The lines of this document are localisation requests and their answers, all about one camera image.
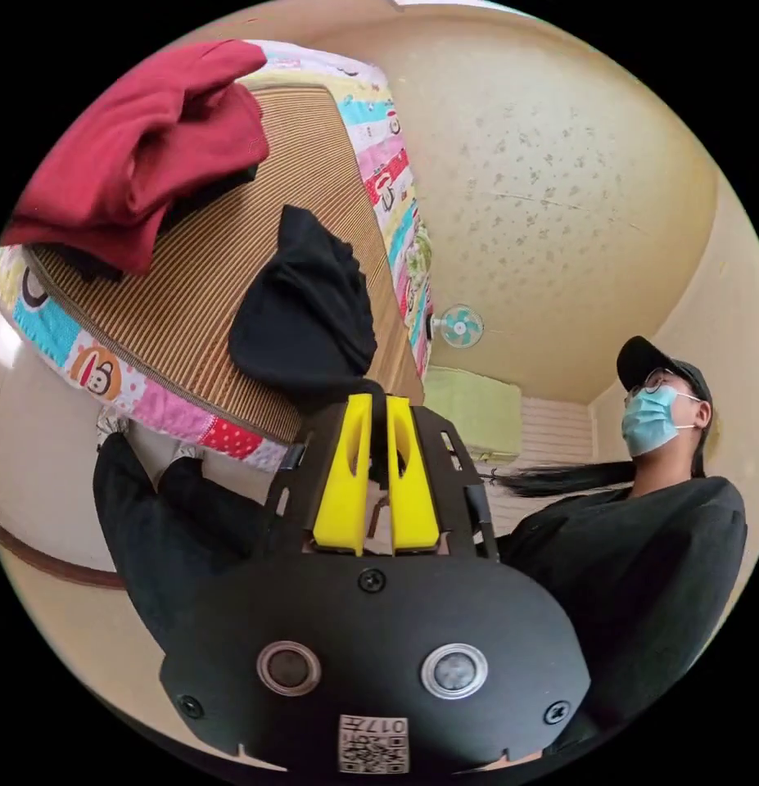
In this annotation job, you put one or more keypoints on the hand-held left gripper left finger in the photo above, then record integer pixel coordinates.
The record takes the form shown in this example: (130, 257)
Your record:
(339, 491)

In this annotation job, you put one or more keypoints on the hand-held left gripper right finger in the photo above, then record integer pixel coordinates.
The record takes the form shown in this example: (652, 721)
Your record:
(413, 503)

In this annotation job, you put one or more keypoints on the black long sleeve shirt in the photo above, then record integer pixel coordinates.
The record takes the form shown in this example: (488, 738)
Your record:
(305, 319)

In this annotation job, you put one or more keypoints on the person's body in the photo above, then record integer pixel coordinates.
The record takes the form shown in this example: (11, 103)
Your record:
(637, 552)

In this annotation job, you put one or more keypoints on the bed with woven mat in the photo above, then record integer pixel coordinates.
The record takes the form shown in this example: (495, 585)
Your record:
(189, 307)

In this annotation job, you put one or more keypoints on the pile of clothes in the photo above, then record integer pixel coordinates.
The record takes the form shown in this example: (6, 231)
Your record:
(139, 147)

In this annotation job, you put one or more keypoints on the white and teal wall fan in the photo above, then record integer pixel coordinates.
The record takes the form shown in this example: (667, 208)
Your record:
(459, 327)

